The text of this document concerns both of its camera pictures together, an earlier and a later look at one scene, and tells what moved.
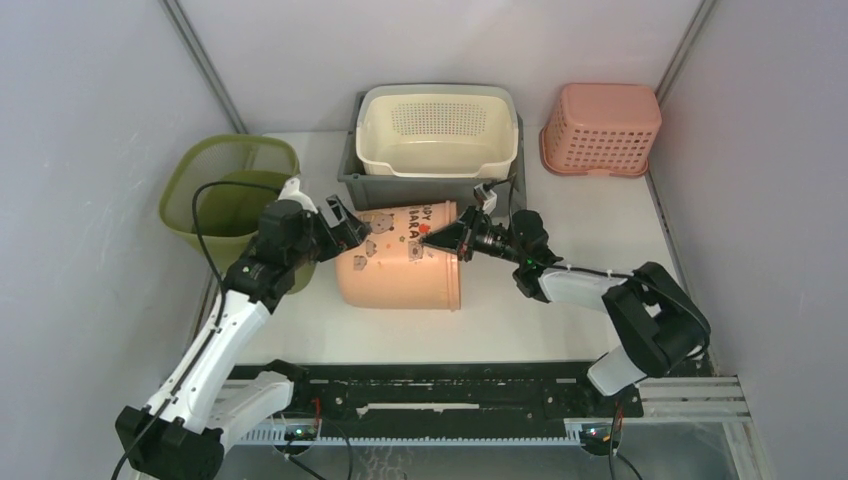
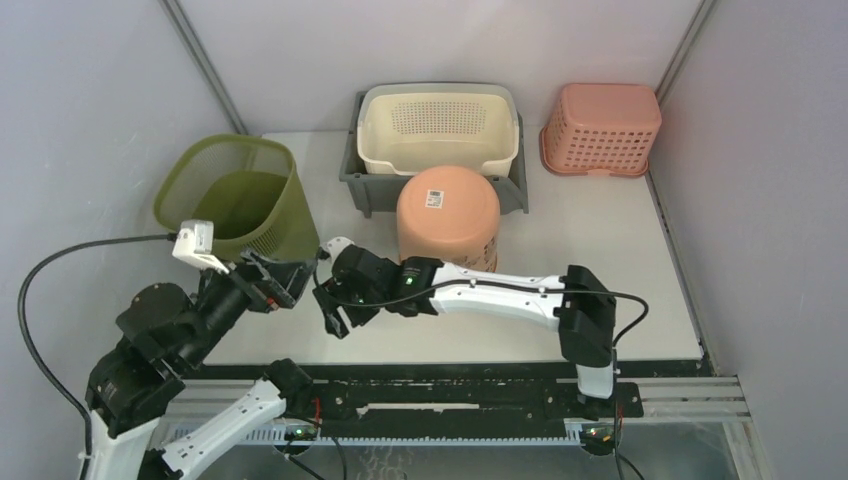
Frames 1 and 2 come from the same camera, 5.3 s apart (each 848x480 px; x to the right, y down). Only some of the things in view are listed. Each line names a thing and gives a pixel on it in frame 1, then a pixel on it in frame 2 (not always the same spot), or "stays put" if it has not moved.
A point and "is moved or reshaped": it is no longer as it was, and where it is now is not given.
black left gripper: [351, 232] to [286, 280]
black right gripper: [457, 239] to [334, 319]
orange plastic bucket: [392, 268] is moved or reshaped
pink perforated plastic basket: [601, 129] stays put
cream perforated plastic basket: [437, 131] stays put
